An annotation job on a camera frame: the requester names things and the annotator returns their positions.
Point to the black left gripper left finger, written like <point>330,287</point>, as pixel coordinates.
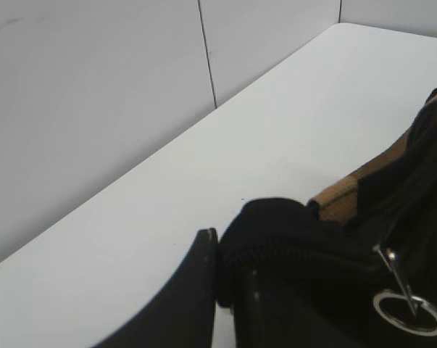
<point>182,313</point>

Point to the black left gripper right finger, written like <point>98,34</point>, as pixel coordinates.
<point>253,312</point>

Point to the black canvas tote bag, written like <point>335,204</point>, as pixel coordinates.
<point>356,266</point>

